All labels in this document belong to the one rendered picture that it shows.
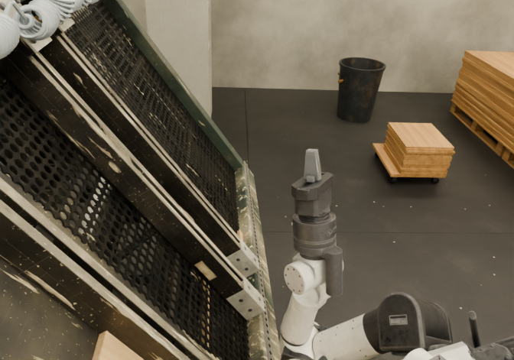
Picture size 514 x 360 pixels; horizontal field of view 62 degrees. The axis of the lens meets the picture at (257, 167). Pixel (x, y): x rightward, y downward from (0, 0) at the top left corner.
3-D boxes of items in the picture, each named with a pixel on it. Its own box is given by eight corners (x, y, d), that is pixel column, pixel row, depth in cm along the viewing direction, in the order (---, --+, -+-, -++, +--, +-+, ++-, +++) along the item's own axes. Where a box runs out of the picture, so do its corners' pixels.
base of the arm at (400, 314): (397, 316, 103) (439, 295, 98) (421, 372, 95) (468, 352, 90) (362, 306, 93) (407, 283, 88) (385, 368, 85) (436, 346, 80)
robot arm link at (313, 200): (344, 173, 89) (345, 226, 92) (301, 169, 94) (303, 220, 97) (323, 191, 79) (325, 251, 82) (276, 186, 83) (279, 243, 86)
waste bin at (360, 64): (381, 125, 503) (392, 71, 470) (335, 124, 500) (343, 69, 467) (368, 108, 550) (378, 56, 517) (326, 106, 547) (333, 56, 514)
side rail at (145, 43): (225, 176, 227) (242, 166, 225) (73, -13, 176) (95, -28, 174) (225, 169, 234) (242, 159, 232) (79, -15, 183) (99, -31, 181)
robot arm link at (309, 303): (326, 240, 95) (313, 283, 102) (297, 253, 90) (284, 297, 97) (349, 259, 91) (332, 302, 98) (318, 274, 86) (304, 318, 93)
